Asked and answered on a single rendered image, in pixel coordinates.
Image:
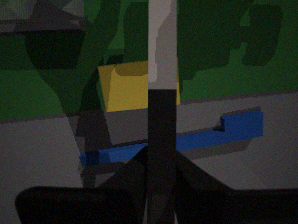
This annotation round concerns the grey mallet with red face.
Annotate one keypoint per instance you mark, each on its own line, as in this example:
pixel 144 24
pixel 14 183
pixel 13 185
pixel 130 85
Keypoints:
pixel 162 105

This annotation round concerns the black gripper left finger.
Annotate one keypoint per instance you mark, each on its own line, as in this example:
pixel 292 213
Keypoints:
pixel 119 200

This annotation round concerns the green flat mat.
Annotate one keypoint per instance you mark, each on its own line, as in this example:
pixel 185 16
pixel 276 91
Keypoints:
pixel 224 47

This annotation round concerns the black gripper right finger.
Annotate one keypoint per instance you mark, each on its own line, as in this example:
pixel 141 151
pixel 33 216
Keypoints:
pixel 202 199

